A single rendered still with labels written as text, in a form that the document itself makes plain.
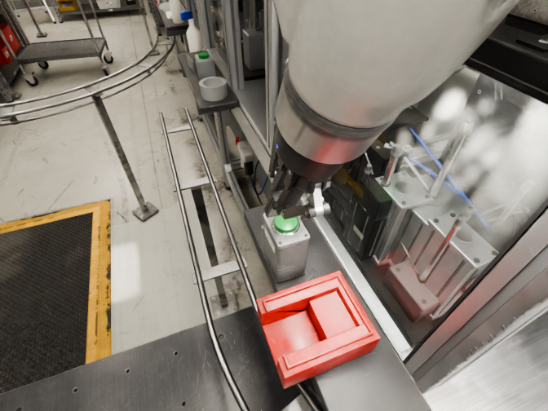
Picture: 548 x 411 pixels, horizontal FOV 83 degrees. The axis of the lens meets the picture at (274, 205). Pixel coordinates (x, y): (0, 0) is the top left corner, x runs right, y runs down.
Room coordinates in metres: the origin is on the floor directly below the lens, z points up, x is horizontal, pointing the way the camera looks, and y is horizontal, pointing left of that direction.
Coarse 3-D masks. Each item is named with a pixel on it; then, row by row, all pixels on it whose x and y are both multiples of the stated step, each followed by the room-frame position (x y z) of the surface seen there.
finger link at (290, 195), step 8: (288, 168) 0.26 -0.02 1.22; (288, 176) 0.26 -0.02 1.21; (296, 176) 0.25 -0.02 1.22; (288, 184) 0.26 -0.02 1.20; (288, 192) 0.27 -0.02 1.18; (296, 192) 0.27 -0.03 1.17; (280, 200) 0.29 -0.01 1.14; (288, 200) 0.28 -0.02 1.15; (296, 200) 0.29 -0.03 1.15; (280, 208) 0.29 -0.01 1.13
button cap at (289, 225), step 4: (276, 216) 0.36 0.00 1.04; (280, 216) 0.36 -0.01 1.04; (276, 220) 0.35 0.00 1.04; (280, 220) 0.35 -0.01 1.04; (284, 220) 0.35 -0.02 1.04; (288, 220) 0.35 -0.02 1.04; (292, 220) 0.35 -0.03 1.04; (296, 220) 0.35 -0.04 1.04; (276, 224) 0.34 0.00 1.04; (280, 224) 0.34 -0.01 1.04; (284, 224) 0.34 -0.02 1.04; (288, 224) 0.34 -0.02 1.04; (292, 224) 0.34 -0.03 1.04; (296, 224) 0.34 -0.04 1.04; (276, 228) 0.33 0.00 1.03; (280, 228) 0.33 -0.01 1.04; (284, 228) 0.33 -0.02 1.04; (288, 228) 0.33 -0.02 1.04; (292, 228) 0.33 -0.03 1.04
